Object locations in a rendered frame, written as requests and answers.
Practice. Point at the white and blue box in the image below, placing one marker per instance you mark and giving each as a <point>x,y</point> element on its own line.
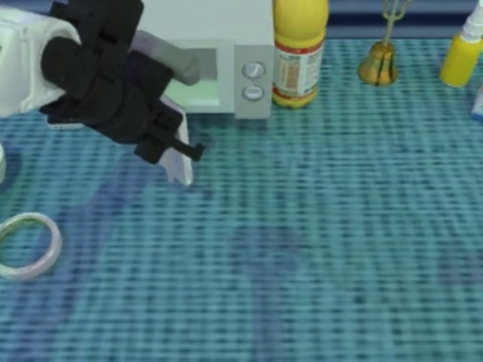
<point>479,105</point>

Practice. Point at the blue woven table mat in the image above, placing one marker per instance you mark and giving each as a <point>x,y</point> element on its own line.
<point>283,245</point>

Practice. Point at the white toy microwave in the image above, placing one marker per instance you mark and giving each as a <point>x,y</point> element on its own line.
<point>249,22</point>

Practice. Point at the yellow drink bottle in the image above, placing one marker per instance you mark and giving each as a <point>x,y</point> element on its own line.
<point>298,45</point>

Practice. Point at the brass hand bell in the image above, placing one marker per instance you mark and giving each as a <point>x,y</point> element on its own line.
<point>377,64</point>

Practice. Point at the yellow spray bottle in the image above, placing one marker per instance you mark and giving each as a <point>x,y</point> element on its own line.
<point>458,60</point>

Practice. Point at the white round object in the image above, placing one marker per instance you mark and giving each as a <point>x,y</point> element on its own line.
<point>2,166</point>

